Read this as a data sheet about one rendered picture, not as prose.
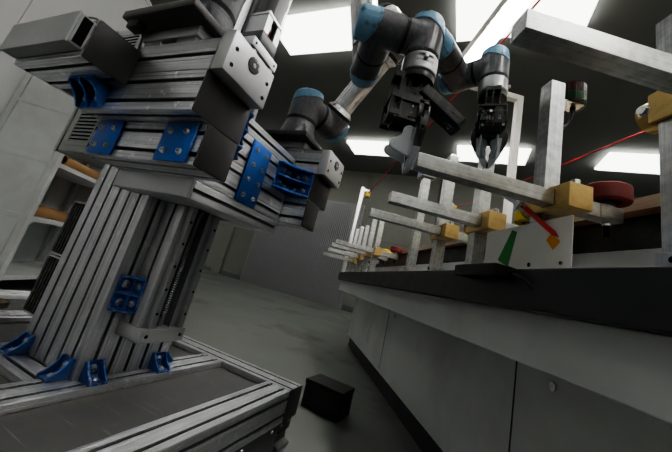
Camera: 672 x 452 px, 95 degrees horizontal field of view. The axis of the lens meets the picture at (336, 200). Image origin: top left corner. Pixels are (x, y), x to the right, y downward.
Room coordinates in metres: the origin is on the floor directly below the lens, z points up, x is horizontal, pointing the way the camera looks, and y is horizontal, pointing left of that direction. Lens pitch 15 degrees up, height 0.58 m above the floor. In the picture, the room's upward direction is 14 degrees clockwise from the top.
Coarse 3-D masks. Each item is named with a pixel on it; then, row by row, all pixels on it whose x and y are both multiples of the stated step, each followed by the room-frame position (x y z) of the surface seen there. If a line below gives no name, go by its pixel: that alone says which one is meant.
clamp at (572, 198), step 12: (564, 192) 0.54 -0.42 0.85; (576, 192) 0.53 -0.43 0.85; (588, 192) 0.53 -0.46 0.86; (528, 204) 0.63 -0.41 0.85; (552, 204) 0.57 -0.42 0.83; (564, 204) 0.54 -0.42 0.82; (576, 204) 0.53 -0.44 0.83; (588, 204) 0.53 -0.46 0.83; (528, 216) 0.64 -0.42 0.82; (564, 216) 0.59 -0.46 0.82
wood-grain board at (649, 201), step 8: (640, 200) 0.58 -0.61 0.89; (648, 200) 0.56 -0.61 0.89; (656, 200) 0.55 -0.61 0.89; (624, 208) 0.61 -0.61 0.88; (632, 208) 0.59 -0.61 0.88; (640, 208) 0.58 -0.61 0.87; (648, 208) 0.56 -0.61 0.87; (656, 208) 0.56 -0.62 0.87; (624, 216) 0.63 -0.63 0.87; (632, 216) 0.62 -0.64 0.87; (576, 224) 0.75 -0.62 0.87; (584, 224) 0.73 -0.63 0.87; (408, 248) 1.96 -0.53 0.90; (424, 248) 1.69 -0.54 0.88
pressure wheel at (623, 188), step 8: (592, 184) 0.58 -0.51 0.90; (600, 184) 0.56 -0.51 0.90; (608, 184) 0.56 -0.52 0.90; (616, 184) 0.55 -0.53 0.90; (624, 184) 0.55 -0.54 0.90; (600, 192) 0.56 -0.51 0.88; (608, 192) 0.55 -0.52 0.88; (616, 192) 0.55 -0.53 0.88; (624, 192) 0.55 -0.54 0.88; (632, 192) 0.55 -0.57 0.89; (600, 200) 0.59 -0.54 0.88; (608, 200) 0.58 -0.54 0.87; (616, 200) 0.57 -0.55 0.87; (624, 200) 0.55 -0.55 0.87; (632, 200) 0.55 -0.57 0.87; (608, 232) 0.58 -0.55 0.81
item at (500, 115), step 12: (480, 96) 0.72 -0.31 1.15; (492, 96) 0.68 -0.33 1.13; (504, 96) 0.70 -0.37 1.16; (492, 108) 0.69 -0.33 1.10; (504, 108) 0.68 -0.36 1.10; (480, 120) 0.69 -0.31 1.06; (492, 120) 0.68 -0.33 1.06; (504, 120) 0.68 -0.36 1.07; (480, 132) 0.73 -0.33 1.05; (492, 132) 0.72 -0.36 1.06
